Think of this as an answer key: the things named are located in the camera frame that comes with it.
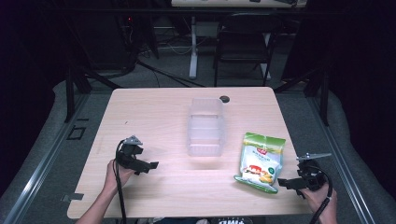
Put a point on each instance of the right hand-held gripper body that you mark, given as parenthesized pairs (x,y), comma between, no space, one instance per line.
(311,177)

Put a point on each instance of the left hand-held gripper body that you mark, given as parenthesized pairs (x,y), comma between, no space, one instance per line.
(128,154)

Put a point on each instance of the person's right hand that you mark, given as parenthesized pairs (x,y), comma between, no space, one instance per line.
(320,200)

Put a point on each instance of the person's left hand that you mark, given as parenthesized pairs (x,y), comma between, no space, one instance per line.
(112,177)

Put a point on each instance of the green white snack bag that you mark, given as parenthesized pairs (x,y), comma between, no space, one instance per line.
(261,161)

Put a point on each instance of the clear plastic container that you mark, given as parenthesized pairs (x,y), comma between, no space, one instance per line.
(205,127)

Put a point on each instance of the person's dark printed clothing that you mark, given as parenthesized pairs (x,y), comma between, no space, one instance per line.
(230,221)

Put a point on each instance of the grey tape piece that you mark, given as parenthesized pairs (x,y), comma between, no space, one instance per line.
(73,197)

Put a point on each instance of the black metal stand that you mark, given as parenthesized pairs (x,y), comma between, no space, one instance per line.
(73,90)
(322,93)

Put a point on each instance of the white desk leg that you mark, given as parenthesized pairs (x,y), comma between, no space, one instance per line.
(193,56)

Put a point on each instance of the black metal chair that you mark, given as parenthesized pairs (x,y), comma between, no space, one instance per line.
(243,46)

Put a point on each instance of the aluminium floor rail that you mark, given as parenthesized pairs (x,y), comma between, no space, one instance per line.
(46,155)
(339,155)

